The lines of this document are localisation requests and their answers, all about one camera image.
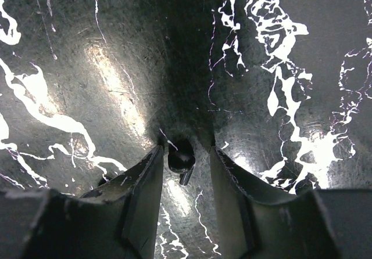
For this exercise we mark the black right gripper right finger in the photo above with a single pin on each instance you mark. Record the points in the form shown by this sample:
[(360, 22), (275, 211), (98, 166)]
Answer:
[(257, 220)]

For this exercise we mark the black wireless earbud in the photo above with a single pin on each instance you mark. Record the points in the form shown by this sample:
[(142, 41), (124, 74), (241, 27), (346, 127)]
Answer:
[(181, 160)]

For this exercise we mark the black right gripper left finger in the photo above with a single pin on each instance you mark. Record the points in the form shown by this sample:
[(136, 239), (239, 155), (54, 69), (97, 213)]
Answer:
[(118, 219)]

